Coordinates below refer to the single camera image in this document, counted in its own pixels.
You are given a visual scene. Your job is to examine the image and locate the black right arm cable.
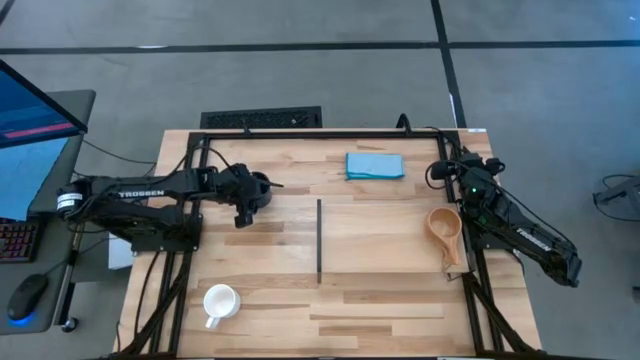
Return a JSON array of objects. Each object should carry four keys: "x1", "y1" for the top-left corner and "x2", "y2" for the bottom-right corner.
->
[{"x1": 396, "y1": 113, "x2": 454, "y2": 151}]

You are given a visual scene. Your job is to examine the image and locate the black stand base with cable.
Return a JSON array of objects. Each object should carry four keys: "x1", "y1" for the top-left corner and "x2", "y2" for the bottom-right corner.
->
[{"x1": 592, "y1": 173, "x2": 640, "y2": 224}]

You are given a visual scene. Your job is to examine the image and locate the black ceramic mug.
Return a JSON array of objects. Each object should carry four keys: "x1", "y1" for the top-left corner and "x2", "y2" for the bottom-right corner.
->
[{"x1": 249, "y1": 170, "x2": 274, "y2": 207}]

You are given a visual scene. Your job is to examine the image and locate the thin black floor cable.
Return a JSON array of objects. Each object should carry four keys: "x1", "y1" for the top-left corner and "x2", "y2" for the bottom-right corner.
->
[{"x1": 81, "y1": 138, "x2": 157, "y2": 166}]

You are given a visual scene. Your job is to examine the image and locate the white ceramic mug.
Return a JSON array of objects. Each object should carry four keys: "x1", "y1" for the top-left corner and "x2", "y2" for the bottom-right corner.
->
[{"x1": 202, "y1": 283, "x2": 242, "y2": 330}]

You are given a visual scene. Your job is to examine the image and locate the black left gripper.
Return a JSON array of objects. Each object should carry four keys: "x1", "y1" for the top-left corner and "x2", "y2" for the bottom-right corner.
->
[{"x1": 219, "y1": 162, "x2": 284, "y2": 230}]

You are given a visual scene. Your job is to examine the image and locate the black computer keyboard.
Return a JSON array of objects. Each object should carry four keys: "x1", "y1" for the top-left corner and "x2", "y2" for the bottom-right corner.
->
[{"x1": 0, "y1": 219, "x2": 41, "y2": 265}]

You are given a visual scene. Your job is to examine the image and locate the black floor vent grille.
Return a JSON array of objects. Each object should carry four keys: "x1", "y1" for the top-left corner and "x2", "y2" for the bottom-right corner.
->
[{"x1": 199, "y1": 105, "x2": 324, "y2": 130}]

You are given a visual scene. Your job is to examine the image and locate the black computer mouse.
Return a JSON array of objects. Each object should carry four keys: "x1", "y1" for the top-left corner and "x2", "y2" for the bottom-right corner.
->
[{"x1": 6, "y1": 272, "x2": 50, "y2": 322}]

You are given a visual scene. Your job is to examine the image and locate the computer monitor with blue screen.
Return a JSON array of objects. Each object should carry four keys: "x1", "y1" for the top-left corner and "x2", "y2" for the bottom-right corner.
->
[{"x1": 0, "y1": 58, "x2": 90, "y2": 222}]

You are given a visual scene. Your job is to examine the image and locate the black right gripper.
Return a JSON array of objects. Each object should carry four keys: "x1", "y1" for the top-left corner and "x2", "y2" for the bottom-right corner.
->
[{"x1": 430, "y1": 152, "x2": 506, "y2": 189}]

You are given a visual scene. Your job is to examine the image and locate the black aluminium table frame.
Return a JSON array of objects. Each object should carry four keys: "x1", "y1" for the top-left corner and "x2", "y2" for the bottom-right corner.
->
[{"x1": 117, "y1": 128, "x2": 546, "y2": 360}]

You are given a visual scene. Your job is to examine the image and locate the blue folded cloth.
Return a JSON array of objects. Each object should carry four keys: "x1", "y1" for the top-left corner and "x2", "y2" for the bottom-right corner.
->
[{"x1": 344, "y1": 151, "x2": 406, "y2": 181}]

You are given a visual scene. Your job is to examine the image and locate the wooden cup with handle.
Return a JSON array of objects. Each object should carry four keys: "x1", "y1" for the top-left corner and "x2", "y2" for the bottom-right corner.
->
[{"x1": 425, "y1": 206, "x2": 464, "y2": 274}]

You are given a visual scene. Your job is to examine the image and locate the white box under arm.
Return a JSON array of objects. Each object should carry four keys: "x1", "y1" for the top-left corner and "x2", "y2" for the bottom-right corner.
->
[{"x1": 107, "y1": 232, "x2": 135, "y2": 271}]

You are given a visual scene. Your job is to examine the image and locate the grey side desk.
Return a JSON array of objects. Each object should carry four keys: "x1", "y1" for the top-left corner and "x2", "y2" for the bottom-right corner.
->
[{"x1": 0, "y1": 89, "x2": 97, "y2": 335}]

